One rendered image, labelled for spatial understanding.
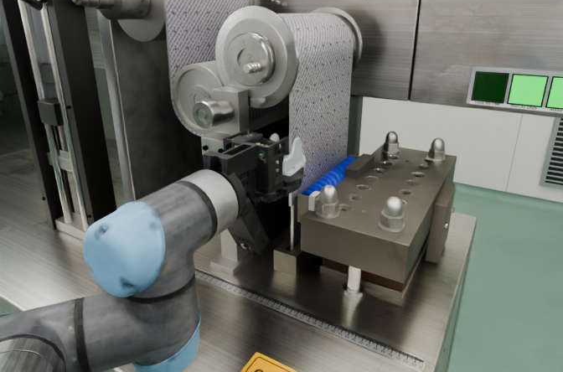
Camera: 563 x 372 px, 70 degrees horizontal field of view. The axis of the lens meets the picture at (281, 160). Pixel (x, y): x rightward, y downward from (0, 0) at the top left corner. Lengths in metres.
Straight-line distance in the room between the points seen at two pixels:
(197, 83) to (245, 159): 0.25
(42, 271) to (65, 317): 0.37
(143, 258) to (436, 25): 0.68
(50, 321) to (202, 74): 0.42
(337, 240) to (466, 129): 2.75
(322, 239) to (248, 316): 0.16
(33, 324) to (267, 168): 0.29
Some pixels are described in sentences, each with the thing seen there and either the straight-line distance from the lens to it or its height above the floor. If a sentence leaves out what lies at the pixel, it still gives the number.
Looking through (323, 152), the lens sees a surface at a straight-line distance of 0.73.
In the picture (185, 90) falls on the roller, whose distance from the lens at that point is 0.73.
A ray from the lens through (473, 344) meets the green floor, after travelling 2.03.
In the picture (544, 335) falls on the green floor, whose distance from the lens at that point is 2.21.
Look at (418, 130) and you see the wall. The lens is 3.35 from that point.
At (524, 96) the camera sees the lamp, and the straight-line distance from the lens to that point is 0.85.
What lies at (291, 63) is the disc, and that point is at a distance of 0.59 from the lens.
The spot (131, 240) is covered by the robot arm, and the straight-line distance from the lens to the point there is 0.37.
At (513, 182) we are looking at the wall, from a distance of 3.38.
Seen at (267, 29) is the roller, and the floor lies 1.29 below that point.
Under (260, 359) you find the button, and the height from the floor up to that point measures 0.92.
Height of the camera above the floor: 1.32
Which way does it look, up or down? 21 degrees down
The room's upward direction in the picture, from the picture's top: straight up
